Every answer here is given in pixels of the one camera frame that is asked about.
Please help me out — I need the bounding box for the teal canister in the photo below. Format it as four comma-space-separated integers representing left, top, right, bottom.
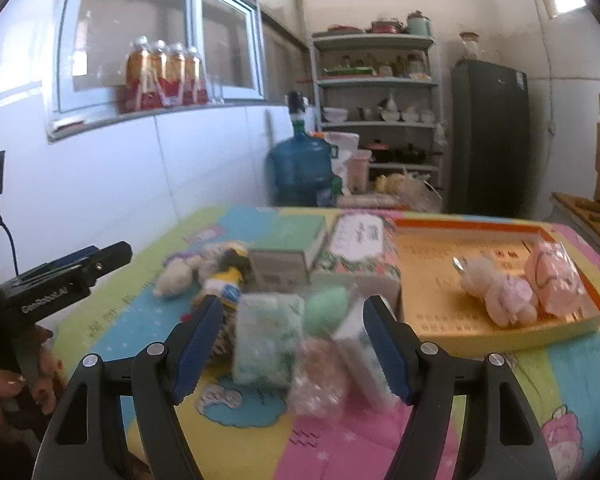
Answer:
406, 10, 432, 37

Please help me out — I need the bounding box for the floral tissue pack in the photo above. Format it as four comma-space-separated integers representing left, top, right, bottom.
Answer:
312, 211, 402, 311

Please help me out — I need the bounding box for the blue water jug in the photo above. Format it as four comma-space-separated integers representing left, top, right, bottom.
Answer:
266, 130, 335, 207

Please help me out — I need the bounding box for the person's left hand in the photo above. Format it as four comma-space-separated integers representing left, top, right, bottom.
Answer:
0, 327, 65, 428

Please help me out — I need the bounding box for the white framed window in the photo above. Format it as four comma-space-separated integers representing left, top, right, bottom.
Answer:
45, 0, 266, 136

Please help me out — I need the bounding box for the white metal shelf rack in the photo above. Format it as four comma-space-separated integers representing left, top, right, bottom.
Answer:
310, 30, 443, 201

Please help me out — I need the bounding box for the green cardboard box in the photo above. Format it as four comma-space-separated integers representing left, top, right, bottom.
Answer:
247, 215, 328, 293

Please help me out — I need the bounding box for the white flour bag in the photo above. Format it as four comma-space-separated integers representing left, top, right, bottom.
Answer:
325, 131, 361, 181

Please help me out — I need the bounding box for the white plush toy purple dress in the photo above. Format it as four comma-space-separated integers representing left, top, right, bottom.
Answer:
152, 245, 231, 300

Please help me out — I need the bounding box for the green egg-shaped sponge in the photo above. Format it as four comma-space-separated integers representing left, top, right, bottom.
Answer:
302, 285, 353, 339

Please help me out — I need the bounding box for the dark grey fridge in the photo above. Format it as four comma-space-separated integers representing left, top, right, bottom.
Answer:
447, 59, 531, 218

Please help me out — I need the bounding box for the black water pump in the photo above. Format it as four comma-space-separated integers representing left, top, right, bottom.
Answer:
286, 91, 308, 133

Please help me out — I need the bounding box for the colourful cartoon play mat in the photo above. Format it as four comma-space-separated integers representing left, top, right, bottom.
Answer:
50, 205, 600, 480

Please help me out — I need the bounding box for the wooden cutting board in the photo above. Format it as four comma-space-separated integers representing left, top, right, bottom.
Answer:
552, 191, 600, 251

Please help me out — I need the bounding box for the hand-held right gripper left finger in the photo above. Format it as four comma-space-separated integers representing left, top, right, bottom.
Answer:
32, 294, 224, 480

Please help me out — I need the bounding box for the white tissue pack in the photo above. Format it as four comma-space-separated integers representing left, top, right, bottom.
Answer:
332, 300, 398, 408

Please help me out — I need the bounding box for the orange cardboard box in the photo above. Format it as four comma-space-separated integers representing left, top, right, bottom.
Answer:
395, 217, 600, 358

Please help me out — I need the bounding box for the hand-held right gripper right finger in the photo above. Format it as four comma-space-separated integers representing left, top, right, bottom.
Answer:
362, 295, 558, 480

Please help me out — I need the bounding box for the shrink-wrapped drink bottle pack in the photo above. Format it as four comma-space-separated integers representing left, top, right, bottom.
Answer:
117, 36, 210, 114

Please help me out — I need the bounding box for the pink wrapped packet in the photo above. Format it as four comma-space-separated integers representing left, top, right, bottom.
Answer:
524, 240, 581, 317

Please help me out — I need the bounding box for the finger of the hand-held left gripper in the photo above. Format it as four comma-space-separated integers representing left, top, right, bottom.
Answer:
17, 241, 132, 286

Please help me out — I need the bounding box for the pink item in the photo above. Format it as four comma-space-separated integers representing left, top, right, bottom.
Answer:
286, 337, 353, 421

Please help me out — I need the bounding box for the clear plastic bag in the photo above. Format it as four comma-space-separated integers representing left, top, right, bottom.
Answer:
375, 170, 443, 213

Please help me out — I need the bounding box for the pink plastic bin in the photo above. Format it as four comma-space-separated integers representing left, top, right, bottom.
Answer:
347, 150, 372, 195

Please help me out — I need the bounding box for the pink plush bear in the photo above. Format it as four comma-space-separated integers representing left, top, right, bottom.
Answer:
452, 255, 539, 328

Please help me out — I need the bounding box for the leopard print cloth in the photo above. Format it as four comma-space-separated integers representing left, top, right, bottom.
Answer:
210, 305, 241, 361

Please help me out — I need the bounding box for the green mesh sponge pack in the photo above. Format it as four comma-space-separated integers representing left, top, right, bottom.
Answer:
231, 292, 306, 388

